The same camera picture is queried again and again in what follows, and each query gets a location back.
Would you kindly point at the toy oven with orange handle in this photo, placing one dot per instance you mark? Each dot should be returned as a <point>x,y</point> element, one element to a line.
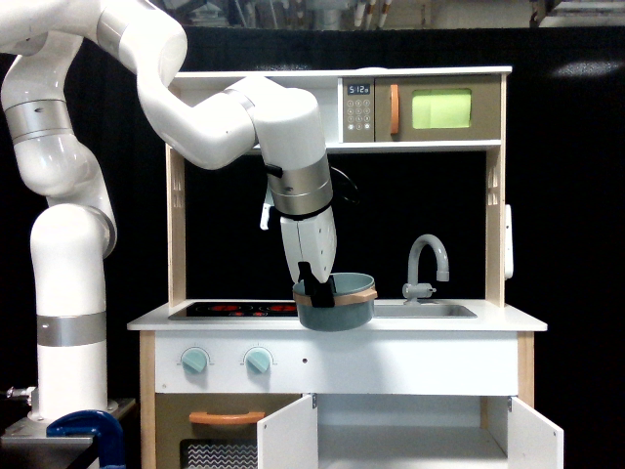
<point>172,423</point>

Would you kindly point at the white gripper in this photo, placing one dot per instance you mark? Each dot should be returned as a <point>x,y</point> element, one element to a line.
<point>310,248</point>

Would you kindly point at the left white cabinet door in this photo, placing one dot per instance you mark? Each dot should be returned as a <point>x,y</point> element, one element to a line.
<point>288,437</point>

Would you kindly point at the grey toy sink basin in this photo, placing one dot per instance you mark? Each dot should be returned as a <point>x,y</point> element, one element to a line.
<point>423,311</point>

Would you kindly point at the black toy stovetop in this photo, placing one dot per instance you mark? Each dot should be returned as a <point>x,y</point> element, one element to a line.
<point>236,310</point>

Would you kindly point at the teal stove knob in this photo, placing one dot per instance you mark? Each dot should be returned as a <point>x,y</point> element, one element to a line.
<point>258,360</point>
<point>194,360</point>

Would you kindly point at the teal pot with orange rim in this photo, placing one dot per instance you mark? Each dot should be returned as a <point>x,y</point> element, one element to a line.
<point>352,305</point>

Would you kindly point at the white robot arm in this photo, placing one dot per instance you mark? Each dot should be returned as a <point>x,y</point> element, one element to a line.
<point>77,231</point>

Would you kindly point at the blue C-clamp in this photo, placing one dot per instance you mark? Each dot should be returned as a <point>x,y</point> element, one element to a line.
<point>99,424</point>

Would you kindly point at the white wooden toy kitchen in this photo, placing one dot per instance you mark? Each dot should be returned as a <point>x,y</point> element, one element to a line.
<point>390,393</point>

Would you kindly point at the left teal stove knob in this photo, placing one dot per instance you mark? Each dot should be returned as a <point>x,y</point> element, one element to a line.
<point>194,360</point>

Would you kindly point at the grey toy faucet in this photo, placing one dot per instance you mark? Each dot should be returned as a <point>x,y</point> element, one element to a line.
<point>427,262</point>

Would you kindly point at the right teal stove knob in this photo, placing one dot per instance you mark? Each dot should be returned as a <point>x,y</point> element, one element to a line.
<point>258,360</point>

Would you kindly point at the toy cleaver knife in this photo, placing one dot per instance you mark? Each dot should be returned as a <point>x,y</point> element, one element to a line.
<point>268,204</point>

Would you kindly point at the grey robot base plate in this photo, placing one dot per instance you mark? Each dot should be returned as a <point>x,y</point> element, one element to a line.
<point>24,444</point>

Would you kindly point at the toy microwave with orange handle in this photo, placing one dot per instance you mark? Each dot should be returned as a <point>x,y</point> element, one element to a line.
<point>422,108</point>

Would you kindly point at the white cabinet door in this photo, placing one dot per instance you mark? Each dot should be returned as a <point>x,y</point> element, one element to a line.
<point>534,441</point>
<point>288,437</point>

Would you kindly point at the right white cabinet door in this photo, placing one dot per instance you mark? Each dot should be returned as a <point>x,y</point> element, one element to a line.
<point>534,441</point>

